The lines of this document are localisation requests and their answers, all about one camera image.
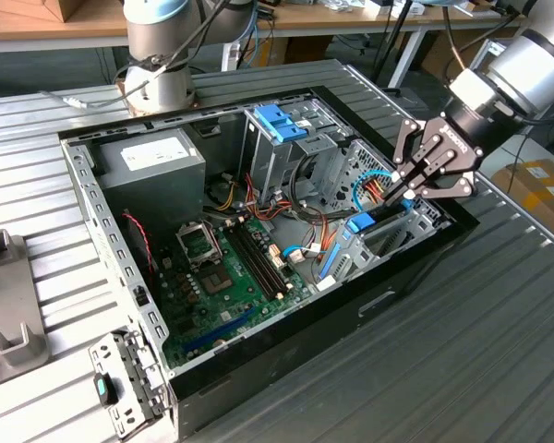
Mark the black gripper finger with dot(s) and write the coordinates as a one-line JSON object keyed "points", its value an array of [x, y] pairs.
{"points": [[452, 187], [406, 138]]}

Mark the hard disk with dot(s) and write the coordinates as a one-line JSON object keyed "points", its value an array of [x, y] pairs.
{"points": [[361, 222]]}

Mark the silver disk bay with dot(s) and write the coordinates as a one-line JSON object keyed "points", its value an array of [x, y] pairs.
{"points": [[351, 254]]}

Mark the pale grey wrist adapter block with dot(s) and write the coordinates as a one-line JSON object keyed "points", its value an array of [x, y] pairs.
{"points": [[473, 90]]}

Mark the cardboard box with white labels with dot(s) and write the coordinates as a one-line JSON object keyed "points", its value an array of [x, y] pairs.
{"points": [[535, 184]]}

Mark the black tripod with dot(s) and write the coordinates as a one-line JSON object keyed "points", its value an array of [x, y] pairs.
{"points": [[390, 44]]}

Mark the blue drive cage latch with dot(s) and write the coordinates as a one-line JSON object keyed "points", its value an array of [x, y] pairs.
{"points": [[277, 122]]}

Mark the silver drive cage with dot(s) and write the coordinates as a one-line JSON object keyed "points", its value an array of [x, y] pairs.
{"points": [[263, 161]]}

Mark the black RAM slot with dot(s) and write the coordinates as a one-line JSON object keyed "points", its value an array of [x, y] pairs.
{"points": [[256, 259], [250, 262], [262, 257], [268, 254]]}

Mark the black PC case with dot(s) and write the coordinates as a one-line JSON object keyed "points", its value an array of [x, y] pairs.
{"points": [[304, 350]]}

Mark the green motherboard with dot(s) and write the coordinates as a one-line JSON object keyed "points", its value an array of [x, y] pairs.
{"points": [[237, 300]]}

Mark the grey power supply unit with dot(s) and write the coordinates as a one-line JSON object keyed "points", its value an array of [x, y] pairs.
{"points": [[157, 184]]}

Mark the blue expansion slot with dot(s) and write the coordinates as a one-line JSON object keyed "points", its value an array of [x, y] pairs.
{"points": [[221, 330]]}

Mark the black case fan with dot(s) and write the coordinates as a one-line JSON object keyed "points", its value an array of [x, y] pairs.
{"points": [[135, 258]]}

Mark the black latch with teal button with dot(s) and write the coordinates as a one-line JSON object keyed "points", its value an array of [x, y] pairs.
{"points": [[104, 389]]}

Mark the grey parts rack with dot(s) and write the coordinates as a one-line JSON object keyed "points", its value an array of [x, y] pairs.
{"points": [[9, 304]]}

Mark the small black case switch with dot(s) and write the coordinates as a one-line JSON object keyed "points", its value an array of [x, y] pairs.
{"points": [[140, 295]]}

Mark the silver expansion bracket plate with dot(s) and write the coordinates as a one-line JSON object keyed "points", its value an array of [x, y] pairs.
{"points": [[113, 355]]}

